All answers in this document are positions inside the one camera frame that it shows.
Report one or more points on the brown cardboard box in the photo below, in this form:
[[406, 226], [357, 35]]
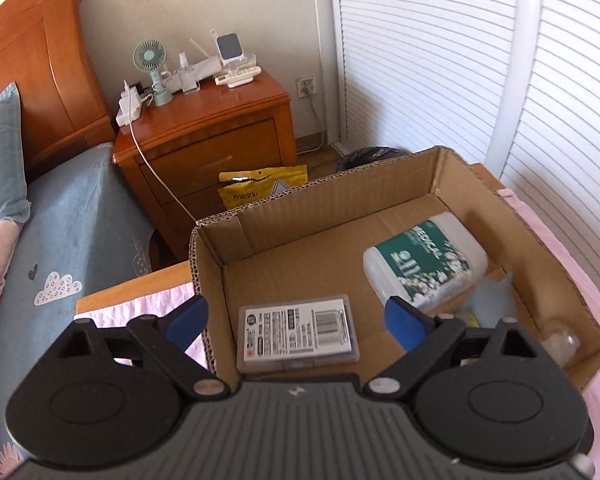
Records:
[[330, 250]]

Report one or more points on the green label cotton swab box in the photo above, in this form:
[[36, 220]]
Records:
[[420, 260]]

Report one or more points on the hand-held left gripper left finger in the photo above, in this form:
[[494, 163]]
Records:
[[187, 320]]

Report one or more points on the blue pillow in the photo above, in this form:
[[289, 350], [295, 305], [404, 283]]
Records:
[[0, 160]]

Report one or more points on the white louvered closet door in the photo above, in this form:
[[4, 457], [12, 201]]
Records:
[[580, 110], [420, 50]]

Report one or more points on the clear plastic jar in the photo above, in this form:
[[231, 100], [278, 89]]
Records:
[[495, 300]]

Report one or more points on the grey plastic case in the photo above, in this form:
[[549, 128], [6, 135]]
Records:
[[295, 330]]

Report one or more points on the black trash bag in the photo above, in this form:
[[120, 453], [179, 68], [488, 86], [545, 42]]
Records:
[[365, 157]]

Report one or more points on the wooden nightstand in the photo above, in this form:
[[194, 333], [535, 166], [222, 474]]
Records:
[[215, 150]]

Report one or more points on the white device on stand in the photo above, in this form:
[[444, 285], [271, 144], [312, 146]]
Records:
[[227, 45]]

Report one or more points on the white remote control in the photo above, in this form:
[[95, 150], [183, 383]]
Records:
[[237, 77]]

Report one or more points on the white wall socket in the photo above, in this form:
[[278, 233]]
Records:
[[306, 85]]

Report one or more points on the small green desk fan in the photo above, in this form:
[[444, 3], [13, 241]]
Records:
[[150, 55]]

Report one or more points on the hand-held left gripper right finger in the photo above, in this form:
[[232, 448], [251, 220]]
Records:
[[405, 322]]

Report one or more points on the yellow plastic bag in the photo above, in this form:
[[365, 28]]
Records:
[[260, 185]]

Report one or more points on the clear spray bottle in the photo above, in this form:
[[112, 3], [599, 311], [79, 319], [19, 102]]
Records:
[[184, 75]]

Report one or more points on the white power strip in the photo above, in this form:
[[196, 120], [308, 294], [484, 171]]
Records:
[[127, 110]]

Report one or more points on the blue printed bedsheet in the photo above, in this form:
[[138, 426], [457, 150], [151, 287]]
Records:
[[80, 220]]

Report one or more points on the white rectangular box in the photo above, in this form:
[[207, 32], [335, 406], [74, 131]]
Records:
[[205, 70]]

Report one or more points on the wooden bed headboard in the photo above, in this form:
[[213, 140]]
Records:
[[40, 60]]

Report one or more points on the white vertical post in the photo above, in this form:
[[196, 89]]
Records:
[[515, 60]]

